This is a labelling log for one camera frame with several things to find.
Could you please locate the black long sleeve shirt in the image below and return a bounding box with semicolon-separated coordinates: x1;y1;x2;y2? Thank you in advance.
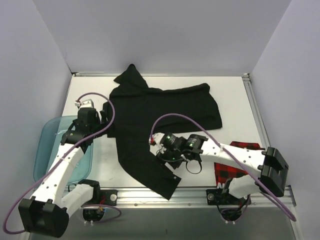
103;64;223;200

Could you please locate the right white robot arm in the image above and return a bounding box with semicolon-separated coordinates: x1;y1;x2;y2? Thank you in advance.
149;132;289;205

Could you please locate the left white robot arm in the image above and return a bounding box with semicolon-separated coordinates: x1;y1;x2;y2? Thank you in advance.
18;99;106;238

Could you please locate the translucent blue plastic bin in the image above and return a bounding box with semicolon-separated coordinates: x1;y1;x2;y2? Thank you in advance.
33;115;94;185

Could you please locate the red black plaid shirt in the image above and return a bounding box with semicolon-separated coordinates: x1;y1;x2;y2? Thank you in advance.
214;141;265;189

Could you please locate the back aluminium table rail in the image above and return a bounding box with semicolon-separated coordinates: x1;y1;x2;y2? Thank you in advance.
72;72;250;78

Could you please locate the aluminium table rail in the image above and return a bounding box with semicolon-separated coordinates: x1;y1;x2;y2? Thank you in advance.
72;72;250;78
27;187;297;210
242;74;270;148

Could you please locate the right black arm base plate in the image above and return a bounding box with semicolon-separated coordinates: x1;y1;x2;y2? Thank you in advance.
205;188;248;206

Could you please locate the front aluminium table rail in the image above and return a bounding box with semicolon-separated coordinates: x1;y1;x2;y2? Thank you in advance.
27;187;297;210

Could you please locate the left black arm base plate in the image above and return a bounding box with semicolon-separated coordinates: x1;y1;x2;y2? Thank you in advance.
92;189;118;206

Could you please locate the right aluminium table rail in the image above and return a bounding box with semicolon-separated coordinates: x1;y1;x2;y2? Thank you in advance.
242;74;270;148

